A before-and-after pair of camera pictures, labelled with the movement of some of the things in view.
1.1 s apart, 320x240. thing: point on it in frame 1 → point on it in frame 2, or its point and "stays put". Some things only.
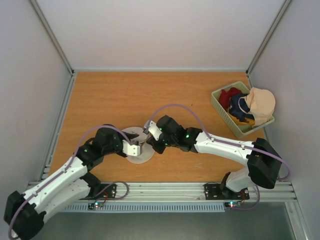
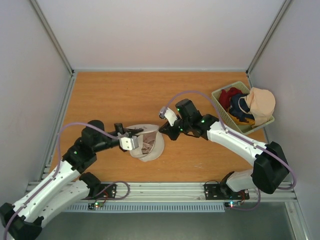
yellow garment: [250, 122] stays put
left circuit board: [91, 206] stays put
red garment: [224, 97] stays put
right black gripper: [152, 142] → [173, 130]
